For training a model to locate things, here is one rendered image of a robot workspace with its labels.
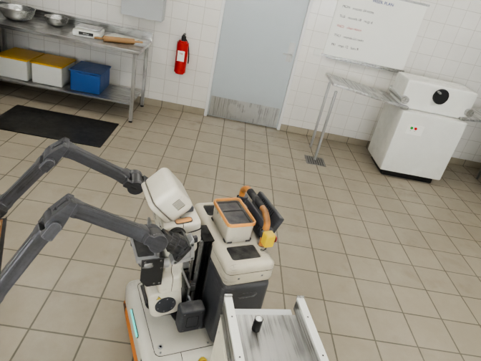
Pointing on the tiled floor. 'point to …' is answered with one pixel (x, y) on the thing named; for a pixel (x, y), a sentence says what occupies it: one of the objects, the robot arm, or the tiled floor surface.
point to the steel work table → (35, 26)
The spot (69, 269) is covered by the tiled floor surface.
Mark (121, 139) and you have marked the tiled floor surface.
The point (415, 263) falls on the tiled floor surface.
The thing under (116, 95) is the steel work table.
